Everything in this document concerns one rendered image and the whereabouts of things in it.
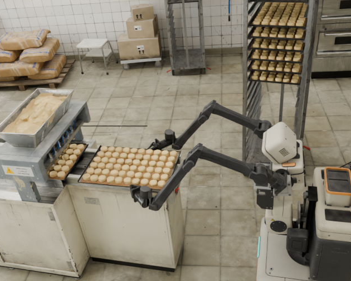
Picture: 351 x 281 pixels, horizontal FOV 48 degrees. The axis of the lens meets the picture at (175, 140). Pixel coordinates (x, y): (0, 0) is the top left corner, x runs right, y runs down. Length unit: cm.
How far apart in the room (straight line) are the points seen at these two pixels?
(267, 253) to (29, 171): 166
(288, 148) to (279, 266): 93
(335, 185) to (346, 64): 330
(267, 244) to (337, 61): 322
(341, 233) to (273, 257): 62
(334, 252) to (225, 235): 109
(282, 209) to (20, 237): 182
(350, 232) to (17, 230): 216
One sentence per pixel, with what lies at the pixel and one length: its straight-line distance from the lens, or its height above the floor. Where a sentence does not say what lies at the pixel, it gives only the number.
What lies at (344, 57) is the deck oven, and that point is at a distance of 561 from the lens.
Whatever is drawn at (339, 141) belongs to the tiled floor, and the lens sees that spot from 450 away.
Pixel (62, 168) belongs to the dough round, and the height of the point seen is 92.
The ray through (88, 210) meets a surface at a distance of 289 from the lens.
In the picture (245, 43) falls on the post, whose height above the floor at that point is 137.
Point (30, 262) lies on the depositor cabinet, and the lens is 333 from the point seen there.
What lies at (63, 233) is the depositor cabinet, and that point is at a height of 56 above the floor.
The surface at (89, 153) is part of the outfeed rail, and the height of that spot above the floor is 88.
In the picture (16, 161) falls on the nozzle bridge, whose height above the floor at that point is 117.
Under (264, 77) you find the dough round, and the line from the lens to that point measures 331.
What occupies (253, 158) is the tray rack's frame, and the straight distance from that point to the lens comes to 390.
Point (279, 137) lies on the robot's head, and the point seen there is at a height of 126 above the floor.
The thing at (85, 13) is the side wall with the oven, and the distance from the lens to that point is 656.
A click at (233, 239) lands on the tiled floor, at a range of 336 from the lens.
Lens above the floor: 255
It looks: 35 degrees down
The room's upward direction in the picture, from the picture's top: 6 degrees counter-clockwise
